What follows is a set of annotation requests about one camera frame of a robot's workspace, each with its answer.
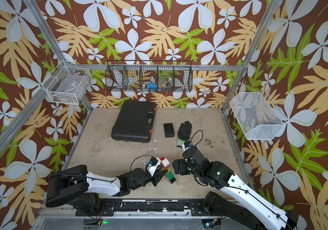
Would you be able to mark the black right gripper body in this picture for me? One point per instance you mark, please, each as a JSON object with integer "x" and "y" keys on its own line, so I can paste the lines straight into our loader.
{"x": 185, "y": 168}

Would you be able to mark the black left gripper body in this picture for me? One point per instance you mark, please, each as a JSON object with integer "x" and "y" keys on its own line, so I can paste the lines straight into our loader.
{"x": 146, "y": 177}

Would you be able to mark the dark green lego brick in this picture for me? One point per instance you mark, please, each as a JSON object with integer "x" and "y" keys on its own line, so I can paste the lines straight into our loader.
{"x": 171, "y": 178}

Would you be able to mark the white lego brick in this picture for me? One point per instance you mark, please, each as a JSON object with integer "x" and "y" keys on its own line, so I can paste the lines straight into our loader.
{"x": 165, "y": 163}

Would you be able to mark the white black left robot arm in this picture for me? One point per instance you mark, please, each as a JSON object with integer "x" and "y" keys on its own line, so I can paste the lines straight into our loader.
{"x": 65, "y": 186}

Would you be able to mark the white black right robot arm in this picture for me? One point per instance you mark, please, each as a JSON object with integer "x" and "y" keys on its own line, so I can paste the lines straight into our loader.
{"x": 219, "y": 176}

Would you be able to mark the black green work glove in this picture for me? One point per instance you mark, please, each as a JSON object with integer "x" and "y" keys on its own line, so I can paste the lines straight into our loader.
{"x": 184, "y": 133}

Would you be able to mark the small black battery box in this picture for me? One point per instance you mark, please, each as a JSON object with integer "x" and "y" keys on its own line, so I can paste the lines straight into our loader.
{"x": 168, "y": 130}

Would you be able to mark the black plastic tool case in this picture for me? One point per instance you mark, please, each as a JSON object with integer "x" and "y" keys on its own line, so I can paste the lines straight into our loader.
{"x": 134, "y": 122}

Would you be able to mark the white mesh basket right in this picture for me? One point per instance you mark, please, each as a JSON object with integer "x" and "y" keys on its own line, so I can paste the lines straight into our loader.
{"x": 259, "y": 117}

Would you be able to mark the clear plastic in basket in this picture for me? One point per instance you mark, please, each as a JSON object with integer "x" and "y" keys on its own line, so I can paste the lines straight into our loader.
{"x": 165, "y": 83}

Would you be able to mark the blue object in basket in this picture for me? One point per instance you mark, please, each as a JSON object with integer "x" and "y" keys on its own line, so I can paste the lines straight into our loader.
{"x": 152, "y": 87}

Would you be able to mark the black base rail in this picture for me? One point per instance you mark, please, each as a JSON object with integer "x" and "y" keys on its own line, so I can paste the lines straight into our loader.
{"x": 111, "y": 207}

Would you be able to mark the black wire basket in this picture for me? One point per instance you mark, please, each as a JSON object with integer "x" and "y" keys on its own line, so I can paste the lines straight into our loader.
{"x": 138, "y": 74}

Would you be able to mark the white wire basket left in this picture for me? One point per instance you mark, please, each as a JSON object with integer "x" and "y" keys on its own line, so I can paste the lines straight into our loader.
{"x": 69, "y": 84}

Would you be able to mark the aluminium frame post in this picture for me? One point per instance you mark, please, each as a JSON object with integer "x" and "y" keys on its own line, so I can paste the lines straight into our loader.
{"x": 261, "y": 30}

